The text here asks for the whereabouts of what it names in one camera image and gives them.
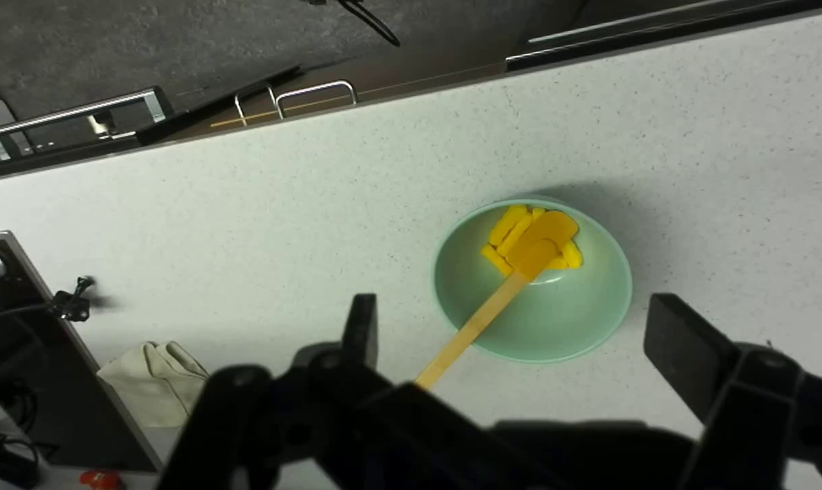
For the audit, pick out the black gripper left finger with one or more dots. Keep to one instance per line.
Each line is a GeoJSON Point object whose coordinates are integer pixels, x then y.
{"type": "Point", "coordinates": [248, 418]}

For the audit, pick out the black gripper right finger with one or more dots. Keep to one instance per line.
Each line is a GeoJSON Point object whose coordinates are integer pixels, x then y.
{"type": "Point", "coordinates": [756, 410]}

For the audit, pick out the mint green bowl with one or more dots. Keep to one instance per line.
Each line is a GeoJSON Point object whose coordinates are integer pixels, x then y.
{"type": "Point", "coordinates": [565, 309]}

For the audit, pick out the beige cloth bag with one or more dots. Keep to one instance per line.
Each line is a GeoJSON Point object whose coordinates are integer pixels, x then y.
{"type": "Point", "coordinates": [149, 389]}

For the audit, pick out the small red object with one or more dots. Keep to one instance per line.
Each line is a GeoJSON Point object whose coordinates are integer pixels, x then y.
{"type": "Point", "coordinates": [100, 480]}

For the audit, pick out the yellow food block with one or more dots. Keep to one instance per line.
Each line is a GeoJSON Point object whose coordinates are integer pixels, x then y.
{"type": "Point", "coordinates": [493, 259]}
{"type": "Point", "coordinates": [569, 256]}
{"type": "Point", "coordinates": [504, 223]}

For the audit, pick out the small black clamp camera mount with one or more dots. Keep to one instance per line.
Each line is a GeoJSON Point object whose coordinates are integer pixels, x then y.
{"type": "Point", "coordinates": [79, 301]}

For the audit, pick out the grey metal frame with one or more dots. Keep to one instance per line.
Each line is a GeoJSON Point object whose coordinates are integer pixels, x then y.
{"type": "Point", "coordinates": [74, 112]}

